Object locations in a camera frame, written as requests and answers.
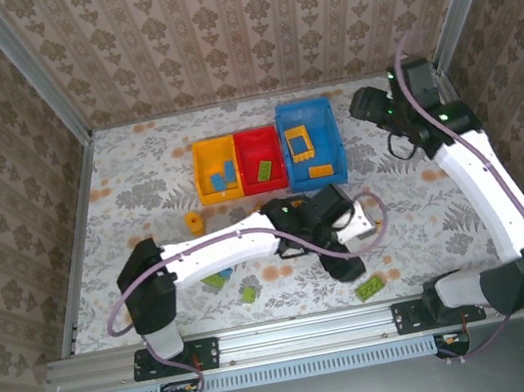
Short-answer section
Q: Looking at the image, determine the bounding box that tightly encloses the red plastic bin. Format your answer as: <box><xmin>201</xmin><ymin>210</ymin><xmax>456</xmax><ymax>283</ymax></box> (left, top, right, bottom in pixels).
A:
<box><xmin>229</xmin><ymin>123</ymin><xmax>291</xmax><ymax>199</ymax></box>

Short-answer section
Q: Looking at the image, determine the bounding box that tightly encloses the blue plastic bin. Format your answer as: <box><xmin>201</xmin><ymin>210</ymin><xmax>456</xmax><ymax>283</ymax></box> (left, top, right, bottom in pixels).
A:
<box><xmin>272</xmin><ymin>93</ymin><xmax>352</xmax><ymax>196</ymax></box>

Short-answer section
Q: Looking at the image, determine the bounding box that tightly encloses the orange round lego piece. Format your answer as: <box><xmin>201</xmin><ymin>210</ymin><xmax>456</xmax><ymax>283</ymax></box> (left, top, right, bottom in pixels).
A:
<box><xmin>183</xmin><ymin>210</ymin><xmax>207</xmax><ymax>237</ymax></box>

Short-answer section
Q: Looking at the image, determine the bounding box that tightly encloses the yellow plastic bin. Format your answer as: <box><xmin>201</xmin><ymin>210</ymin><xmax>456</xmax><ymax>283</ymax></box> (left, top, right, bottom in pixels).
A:
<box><xmin>186</xmin><ymin>132</ymin><xmax>247</xmax><ymax>209</ymax></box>

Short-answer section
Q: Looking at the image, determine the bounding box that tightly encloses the small green lego brick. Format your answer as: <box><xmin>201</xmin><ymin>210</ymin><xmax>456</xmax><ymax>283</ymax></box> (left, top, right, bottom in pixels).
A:
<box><xmin>239</xmin><ymin>283</ymin><xmax>259</xmax><ymax>306</ymax></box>

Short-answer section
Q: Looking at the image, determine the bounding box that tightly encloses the floral patterned table cover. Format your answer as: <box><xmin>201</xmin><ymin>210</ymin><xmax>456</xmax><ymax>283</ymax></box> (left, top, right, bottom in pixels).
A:
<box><xmin>35</xmin><ymin>54</ymin><xmax>524</xmax><ymax>356</ymax></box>

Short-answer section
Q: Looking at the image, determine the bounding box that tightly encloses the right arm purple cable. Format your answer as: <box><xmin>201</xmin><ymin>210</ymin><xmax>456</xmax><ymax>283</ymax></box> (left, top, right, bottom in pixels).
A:
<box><xmin>378</xmin><ymin>12</ymin><xmax>524</xmax><ymax>369</ymax></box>

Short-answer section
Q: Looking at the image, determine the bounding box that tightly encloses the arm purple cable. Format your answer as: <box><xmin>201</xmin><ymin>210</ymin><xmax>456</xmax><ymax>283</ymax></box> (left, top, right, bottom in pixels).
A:
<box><xmin>378</xmin><ymin>12</ymin><xmax>524</xmax><ymax>369</ymax></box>
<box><xmin>91</xmin><ymin>187</ymin><xmax>417</xmax><ymax>392</ymax></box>

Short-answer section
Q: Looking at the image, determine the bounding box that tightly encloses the aluminium side rail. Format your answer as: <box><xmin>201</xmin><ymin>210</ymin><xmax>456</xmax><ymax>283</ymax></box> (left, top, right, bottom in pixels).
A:
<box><xmin>430</xmin><ymin>62</ymin><xmax>468</xmax><ymax>110</ymax></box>
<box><xmin>22</xmin><ymin>128</ymin><xmax>132</xmax><ymax>359</ymax></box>

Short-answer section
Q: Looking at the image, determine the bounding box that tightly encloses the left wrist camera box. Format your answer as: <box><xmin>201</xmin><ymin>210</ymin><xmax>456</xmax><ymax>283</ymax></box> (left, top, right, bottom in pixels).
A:
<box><xmin>327</xmin><ymin>195</ymin><xmax>383</xmax><ymax>248</ymax></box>

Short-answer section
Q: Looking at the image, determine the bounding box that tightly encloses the long aluminium mounting rail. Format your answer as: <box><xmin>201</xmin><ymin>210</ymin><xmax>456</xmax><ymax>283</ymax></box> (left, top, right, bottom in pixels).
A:
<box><xmin>41</xmin><ymin>276</ymin><xmax>524</xmax><ymax>392</ymax></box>

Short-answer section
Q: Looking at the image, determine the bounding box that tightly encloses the thin aluminium rear rail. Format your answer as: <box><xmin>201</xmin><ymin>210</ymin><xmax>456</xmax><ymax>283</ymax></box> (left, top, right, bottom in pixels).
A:
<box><xmin>86</xmin><ymin>61</ymin><xmax>439</xmax><ymax>134</ymax></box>

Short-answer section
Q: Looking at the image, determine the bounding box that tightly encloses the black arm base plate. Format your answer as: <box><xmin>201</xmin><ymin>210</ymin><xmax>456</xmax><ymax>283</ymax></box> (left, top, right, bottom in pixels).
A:
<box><xmin>390</xmin><ymin>287</ymin><xmax>488</xmax><ymax>337</ymax></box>
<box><xmin>130</xmin><ymin>334</ymin><xmax>223</xmax><ymax>383</ymax></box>

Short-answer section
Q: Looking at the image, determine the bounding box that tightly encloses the white slotted cable duct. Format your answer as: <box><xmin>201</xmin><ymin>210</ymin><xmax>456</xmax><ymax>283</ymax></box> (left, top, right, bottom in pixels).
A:
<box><xmin>103</xmin><ymin>333</ymin><xmax>441</xmax><ymax>392</ymax></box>

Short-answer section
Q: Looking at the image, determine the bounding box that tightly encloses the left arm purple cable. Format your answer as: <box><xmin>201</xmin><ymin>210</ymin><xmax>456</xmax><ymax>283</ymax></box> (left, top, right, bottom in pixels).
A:
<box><xmin>91</xmin><ymin>187</ymin><xmax>417</xmax><ymax>392</ymax></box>

